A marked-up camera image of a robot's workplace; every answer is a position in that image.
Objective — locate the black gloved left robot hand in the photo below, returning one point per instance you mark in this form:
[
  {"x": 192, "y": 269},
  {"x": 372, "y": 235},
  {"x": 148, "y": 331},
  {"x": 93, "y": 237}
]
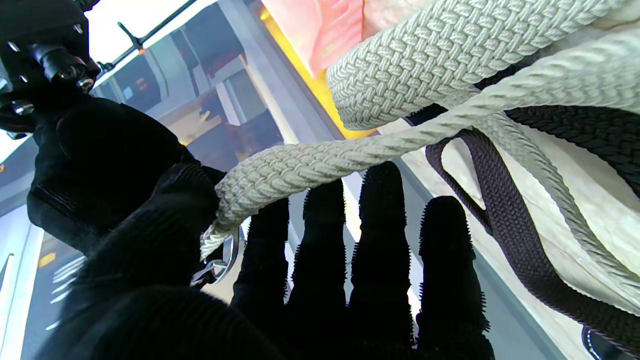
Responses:
[{"x": 350, "y": 300}]

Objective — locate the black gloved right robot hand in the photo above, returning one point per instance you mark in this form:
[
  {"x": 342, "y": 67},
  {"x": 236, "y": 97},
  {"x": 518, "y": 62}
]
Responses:
[{"x": 100, "y": 175}]

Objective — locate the beige woven belt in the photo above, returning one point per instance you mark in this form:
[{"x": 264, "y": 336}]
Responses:
[{"x": 400, "y": 65}]

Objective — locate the dark brown woven belt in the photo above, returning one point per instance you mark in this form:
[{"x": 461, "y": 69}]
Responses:
[{"x": 510, "y": 225}]

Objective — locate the pink plastic storage basket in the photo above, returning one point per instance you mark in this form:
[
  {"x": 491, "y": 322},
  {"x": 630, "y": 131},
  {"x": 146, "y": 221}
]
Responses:
[{"x": 330, "y": 30}]

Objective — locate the grey built-in oven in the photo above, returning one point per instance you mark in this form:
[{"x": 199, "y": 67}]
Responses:
[{"x": 45, "y": 300}]

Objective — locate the black metal rod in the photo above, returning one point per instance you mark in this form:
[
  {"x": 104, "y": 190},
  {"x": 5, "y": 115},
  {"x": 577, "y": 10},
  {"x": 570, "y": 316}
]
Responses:
[{"x": 145, "y": 37}]

